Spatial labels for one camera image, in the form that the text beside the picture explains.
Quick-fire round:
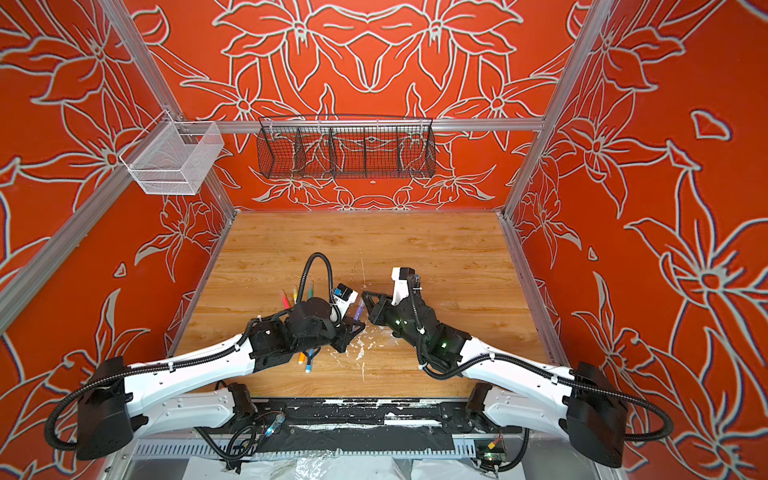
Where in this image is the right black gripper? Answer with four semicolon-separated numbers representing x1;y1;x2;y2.
358;292;429;356

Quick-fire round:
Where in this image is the blue marker pen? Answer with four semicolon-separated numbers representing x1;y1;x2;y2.
305;348;320;374

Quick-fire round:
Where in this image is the purple marker pen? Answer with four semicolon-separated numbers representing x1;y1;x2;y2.
353;300;365;321

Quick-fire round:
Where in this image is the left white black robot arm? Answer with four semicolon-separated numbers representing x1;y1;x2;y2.
75;298;365;460

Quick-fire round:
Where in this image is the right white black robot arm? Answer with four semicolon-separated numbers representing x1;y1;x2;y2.
363;292;627;468

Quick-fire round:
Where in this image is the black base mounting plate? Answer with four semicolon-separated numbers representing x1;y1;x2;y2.
206;398;522;451

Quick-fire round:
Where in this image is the small green circuit board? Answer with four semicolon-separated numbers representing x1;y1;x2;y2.
476;440;511;474

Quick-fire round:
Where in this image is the white mesh basket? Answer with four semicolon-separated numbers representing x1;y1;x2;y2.
118;111;224;195

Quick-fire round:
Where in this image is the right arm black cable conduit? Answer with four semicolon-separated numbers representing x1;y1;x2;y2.
407;272;674;443

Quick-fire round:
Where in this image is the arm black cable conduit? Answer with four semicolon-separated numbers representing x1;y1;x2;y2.
43;251;335;452
407;272;674;443

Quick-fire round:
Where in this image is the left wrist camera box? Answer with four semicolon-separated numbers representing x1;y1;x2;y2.
332;283;358;319

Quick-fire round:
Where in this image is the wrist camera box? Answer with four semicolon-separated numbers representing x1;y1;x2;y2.
391;267;419;306
332;283;358;319

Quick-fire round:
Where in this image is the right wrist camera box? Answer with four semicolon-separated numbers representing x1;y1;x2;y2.
391;267;419;306

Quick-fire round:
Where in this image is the white slotted cable duct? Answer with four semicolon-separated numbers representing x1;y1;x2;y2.
126;438;477;461

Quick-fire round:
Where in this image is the black wire basket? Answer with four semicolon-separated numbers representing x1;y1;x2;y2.
256;115;437;180

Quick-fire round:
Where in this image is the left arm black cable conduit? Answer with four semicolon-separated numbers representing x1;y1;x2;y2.
43;251;335;452

